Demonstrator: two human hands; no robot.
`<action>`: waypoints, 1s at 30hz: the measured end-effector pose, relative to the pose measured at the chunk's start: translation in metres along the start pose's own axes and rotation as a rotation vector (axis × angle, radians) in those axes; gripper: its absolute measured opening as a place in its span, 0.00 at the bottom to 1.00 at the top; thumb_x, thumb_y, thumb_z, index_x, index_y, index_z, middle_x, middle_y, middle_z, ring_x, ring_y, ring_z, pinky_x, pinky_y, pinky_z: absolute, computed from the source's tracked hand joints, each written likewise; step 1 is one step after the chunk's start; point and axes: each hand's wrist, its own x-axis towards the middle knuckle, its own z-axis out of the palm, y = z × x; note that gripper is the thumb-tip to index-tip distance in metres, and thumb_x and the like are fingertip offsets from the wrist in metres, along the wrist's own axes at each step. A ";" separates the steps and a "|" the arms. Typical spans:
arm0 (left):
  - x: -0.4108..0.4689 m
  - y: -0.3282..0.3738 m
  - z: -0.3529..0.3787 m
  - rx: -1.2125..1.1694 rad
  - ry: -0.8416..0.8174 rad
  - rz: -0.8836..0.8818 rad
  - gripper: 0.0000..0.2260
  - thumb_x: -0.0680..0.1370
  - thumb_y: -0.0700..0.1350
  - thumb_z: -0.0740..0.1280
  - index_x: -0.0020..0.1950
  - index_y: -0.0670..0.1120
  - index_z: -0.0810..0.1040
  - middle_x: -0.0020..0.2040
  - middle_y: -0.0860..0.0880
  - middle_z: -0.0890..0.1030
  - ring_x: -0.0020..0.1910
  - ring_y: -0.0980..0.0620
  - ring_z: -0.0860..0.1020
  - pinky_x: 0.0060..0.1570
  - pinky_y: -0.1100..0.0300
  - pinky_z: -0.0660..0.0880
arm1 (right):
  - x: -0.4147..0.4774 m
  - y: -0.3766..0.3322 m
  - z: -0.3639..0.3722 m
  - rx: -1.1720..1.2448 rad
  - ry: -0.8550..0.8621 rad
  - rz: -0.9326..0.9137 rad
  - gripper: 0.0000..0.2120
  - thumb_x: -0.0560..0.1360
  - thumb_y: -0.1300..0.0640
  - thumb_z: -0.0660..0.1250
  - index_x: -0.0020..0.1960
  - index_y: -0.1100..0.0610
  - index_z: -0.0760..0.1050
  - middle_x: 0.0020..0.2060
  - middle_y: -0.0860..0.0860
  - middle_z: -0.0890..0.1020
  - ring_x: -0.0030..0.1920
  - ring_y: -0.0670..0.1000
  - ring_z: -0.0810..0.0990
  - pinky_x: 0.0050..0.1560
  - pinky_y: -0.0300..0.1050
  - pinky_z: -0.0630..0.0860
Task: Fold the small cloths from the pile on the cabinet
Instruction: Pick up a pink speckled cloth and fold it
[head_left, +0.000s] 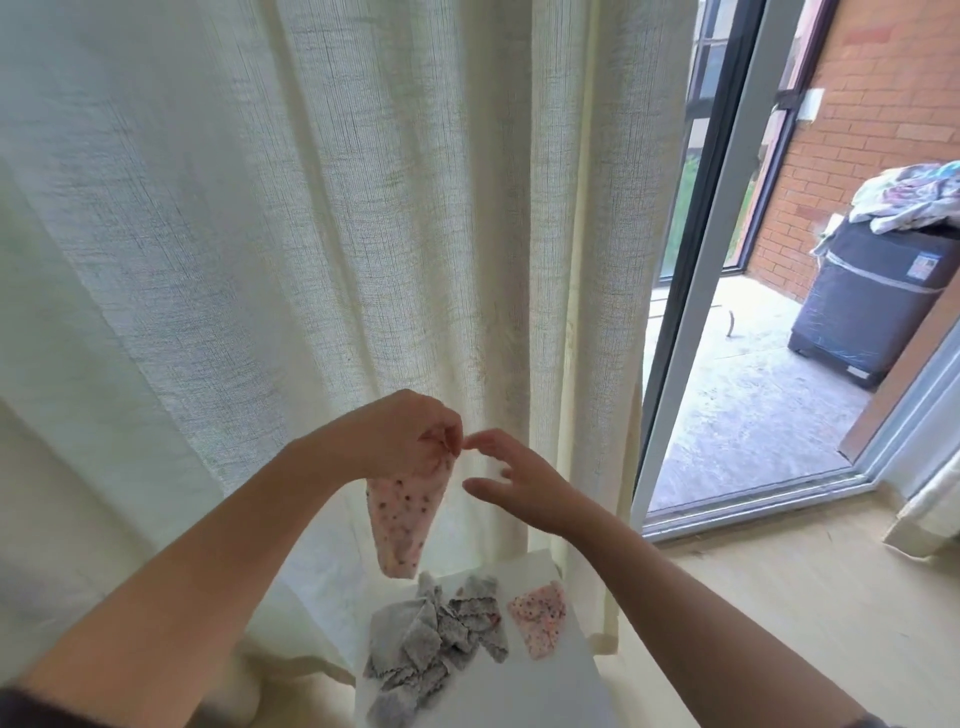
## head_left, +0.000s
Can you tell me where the person's right hand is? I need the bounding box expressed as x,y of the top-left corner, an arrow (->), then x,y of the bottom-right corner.
460,429 -> 605,545

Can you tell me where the person's left hand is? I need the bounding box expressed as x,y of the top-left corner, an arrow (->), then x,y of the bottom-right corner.
307,390 -> 467,491

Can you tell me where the pink floral cloth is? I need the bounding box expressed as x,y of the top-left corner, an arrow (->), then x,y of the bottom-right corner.
507,582 -> 572,662
367,450 -> 459,581

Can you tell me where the pile of grey cloths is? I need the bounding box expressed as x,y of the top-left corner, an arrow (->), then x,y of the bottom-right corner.
364,577 -> 452,728
442,573 -> 512,665

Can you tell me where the person's left forearm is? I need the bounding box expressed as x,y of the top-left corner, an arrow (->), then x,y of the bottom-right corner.
15,442 -> 369,728

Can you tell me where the person's right forearm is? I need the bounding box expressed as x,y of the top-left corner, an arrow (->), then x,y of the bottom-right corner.
562,502 -> 875,728

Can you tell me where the person's grey sleeve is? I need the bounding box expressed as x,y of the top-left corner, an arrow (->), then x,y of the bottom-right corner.
0,687 -> 84,728

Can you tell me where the white table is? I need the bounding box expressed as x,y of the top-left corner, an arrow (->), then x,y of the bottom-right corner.
352,547 -> 624,728

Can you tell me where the white linen curtain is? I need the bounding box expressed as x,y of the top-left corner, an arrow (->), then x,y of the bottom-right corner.
0,0 -> 701,707

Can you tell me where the brown wooden board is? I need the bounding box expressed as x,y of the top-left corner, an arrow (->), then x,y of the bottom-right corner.
837,285 -> 960,464

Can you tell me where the dark blue tarpaulin cover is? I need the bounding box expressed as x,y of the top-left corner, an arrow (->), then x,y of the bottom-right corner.
787,217 -> 960,392

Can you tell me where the white bundled curtain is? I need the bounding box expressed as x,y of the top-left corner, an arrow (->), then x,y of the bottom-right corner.
885,420 -> 960,560

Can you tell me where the white patterned cloth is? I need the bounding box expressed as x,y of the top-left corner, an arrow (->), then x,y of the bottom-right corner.
817,157 -> 960,249

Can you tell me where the white sliding door frame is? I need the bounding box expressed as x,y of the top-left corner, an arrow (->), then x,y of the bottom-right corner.
630,0 -> 960,542

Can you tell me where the dark balcony window frame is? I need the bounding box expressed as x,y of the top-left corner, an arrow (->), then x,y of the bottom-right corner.
660,0 -> 836,287

